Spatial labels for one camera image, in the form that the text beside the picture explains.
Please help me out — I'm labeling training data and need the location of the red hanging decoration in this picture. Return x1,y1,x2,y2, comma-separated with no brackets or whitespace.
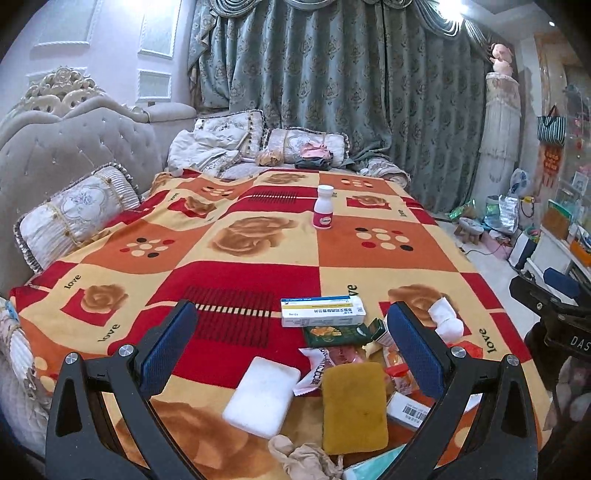
540,144,565,188

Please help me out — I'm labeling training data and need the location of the grey green patterned curtain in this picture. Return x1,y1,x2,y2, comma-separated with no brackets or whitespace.
187,0,490,215

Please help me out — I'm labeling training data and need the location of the green medicine box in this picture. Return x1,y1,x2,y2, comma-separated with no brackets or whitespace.
302,318,386,348

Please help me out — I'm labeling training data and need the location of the white television cabinet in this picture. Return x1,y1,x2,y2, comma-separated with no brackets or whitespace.
531,222,591,287

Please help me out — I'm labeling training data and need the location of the beige stocking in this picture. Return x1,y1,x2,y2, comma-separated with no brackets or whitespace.
268,434,345,480

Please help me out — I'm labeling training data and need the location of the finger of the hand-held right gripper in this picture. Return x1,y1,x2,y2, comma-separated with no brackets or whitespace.
509,274,578,324
543,268,581,300

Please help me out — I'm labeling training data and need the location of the red orange printed blanket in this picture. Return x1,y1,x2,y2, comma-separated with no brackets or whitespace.
9,167,555,480

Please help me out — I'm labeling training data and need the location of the lace covered standing air conditioner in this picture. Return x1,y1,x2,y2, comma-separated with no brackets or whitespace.
475,71,520,217

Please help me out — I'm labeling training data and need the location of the white bottle pink label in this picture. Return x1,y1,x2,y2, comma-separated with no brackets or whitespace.
312,185,335,230

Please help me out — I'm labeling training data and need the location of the silver foil bag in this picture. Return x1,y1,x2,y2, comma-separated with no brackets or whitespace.
489,196,520,234

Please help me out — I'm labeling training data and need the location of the white blue yellow medicine box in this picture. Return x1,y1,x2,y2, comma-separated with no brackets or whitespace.
280,295,368,328

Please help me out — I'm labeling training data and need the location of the white barcode box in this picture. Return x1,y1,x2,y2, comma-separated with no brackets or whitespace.
385,392,432,432

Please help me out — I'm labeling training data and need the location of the white navy appliance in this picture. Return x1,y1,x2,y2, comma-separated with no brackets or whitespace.
510,231,539,271

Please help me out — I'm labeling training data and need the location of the glass display cabinet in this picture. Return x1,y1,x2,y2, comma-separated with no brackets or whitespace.
536,32,591,217

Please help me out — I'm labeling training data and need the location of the white tissue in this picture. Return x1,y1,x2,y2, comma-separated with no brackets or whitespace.
427,298,465,342

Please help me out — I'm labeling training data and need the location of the brown gift box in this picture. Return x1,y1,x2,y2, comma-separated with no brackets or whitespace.
541,200,573,241

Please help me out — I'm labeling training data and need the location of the pink pig plush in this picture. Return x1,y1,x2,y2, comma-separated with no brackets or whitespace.
489,42,514,75

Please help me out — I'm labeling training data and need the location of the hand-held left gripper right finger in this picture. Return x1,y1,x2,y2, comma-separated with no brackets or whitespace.
355,301,543,480

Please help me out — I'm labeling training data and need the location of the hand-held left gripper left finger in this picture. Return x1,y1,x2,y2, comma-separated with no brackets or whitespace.
45,299,208,480

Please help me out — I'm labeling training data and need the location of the pile of pink dark clothes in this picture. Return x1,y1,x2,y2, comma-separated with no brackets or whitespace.
294,142,333,171

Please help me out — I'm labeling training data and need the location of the grey tufted carved headboard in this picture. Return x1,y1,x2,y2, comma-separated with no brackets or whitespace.
0,66,197,296

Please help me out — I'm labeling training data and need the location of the white green small box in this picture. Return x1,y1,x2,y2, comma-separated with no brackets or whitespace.
344,455,407,480

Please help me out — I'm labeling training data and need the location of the striped tote bag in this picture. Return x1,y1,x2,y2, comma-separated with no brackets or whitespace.
537,105,566,144

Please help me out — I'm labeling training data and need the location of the red white snack wrapper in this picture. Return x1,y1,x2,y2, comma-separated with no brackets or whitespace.
293,346,365,398

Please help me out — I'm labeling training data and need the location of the white blue plastic bag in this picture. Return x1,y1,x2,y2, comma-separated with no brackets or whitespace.
508,167,532,199

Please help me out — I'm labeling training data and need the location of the white foam sponge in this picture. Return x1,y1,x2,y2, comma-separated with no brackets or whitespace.
222,356,302,439

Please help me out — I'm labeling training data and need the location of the yellow sponge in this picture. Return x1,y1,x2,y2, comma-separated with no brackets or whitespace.
321,362,389,455

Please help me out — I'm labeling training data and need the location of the small wooden stool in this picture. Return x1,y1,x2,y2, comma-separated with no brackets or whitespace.
455,217,485,245

